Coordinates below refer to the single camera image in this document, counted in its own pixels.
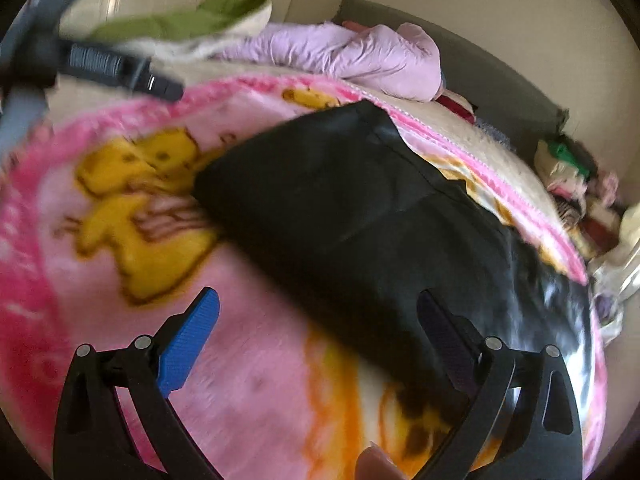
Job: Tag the black leather jacket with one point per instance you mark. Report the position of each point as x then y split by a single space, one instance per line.
356 262

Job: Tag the dark grey bed headboard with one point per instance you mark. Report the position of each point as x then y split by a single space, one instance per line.
502 97

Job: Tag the lilac puffy quilt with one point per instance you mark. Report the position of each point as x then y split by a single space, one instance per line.
403 62

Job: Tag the floral cloth bundle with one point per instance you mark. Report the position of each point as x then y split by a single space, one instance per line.
610 314

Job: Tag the person's right hand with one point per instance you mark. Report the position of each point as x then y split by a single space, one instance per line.
374 464

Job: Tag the red and white pillow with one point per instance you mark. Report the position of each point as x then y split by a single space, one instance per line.
457 104

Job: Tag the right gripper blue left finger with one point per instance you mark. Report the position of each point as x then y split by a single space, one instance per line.
181 339

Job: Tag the cream window curtain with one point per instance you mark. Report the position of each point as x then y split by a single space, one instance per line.
616 273

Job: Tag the pink cartoon fleece blanket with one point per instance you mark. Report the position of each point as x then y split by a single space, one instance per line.
103 249

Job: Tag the pile of folded clothes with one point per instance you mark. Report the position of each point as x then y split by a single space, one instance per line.
585 195

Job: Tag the green and white blanket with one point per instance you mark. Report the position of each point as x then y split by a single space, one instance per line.
188 34

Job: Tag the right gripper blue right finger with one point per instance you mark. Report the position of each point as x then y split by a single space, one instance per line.
448 335

